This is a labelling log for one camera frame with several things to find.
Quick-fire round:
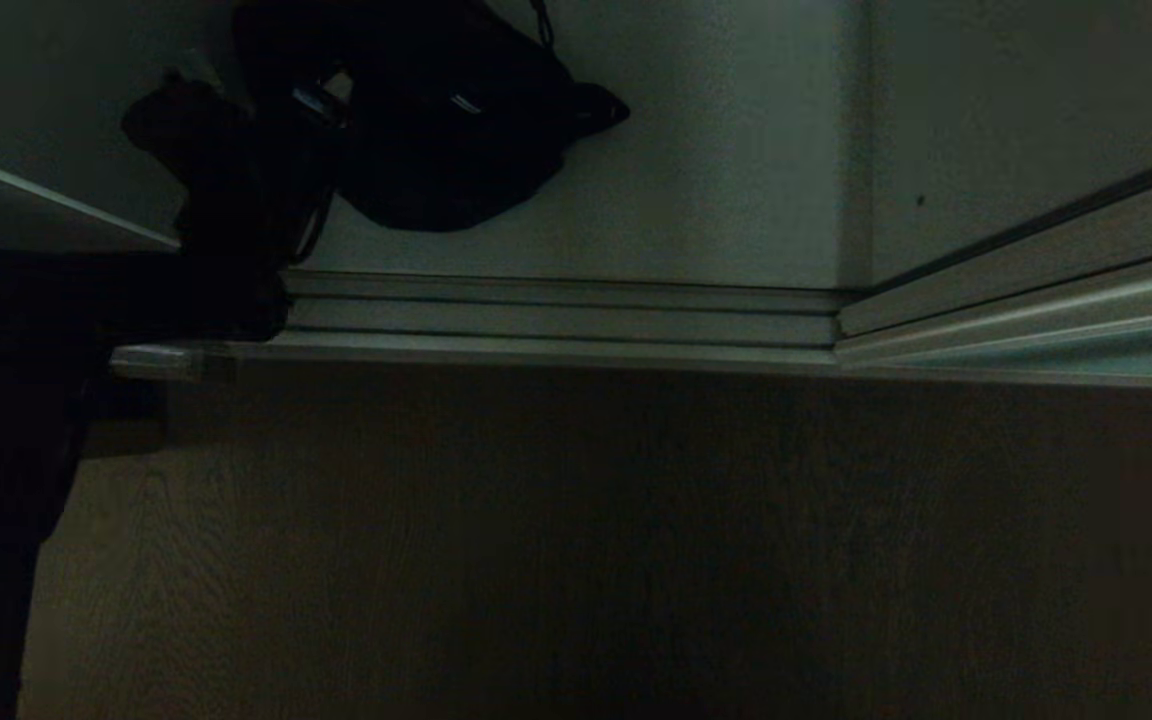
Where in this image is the metal sliding door track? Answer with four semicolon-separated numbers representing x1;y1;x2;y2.
110;142;1152;391

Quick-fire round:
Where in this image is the brown wooden wardrobe door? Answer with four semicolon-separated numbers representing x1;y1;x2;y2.
16;358;1152;720

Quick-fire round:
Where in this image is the black fabric bag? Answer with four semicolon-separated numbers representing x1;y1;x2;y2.
236;0;631;234

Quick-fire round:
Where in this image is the grey shelf board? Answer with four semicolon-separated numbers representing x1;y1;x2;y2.
0;143;183;253

